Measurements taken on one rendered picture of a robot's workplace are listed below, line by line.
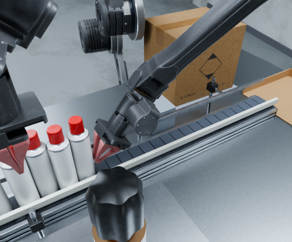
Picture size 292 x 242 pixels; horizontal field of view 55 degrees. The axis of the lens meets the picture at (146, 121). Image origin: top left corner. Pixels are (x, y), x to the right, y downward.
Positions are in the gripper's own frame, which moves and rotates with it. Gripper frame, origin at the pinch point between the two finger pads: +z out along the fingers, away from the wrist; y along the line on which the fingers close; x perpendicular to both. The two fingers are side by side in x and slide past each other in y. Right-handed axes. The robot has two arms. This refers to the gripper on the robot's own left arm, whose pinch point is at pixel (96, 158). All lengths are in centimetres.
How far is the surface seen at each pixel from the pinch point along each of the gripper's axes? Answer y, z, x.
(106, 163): -2.2, 2.7, 6.5
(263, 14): -181, -141, 272
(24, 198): 3.1, 12.3, -15.3
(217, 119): -0.6, -24.2, 38.3
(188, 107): -2.8, -22.9, 24.0
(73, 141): 1.9, -4.6, -10.8
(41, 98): -185, 64, 69
